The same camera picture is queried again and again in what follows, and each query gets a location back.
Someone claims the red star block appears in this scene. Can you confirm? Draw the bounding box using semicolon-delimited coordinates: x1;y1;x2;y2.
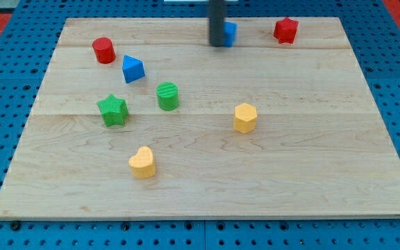
273;17;299;44

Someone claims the yellow heart block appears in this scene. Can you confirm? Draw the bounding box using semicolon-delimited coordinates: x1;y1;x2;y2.
128;146;156;178

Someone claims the blue cube block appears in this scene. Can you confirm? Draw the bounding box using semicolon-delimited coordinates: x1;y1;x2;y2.
224;22;238;47

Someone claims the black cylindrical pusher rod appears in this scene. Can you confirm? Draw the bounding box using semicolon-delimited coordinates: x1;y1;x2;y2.
209;0;226;47

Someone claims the green star block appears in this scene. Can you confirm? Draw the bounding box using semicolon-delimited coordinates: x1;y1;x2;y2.
97;94;128;127

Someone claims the blue triangle block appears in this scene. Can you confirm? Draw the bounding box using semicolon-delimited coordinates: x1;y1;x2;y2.
122;55;145;83

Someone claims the light wooden board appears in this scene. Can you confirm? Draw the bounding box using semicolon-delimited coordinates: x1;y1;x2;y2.
0;17;400;221

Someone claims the green cylinder block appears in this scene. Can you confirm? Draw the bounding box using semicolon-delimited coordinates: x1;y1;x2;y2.
156;82;179;111

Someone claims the yellow hexagon block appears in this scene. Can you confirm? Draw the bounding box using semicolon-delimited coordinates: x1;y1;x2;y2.
233;103;257;133

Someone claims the red cylinder block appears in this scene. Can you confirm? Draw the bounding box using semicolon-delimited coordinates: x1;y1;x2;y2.
92;37;116;64

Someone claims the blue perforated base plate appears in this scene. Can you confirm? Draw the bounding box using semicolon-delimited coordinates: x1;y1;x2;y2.
0;1;400;249

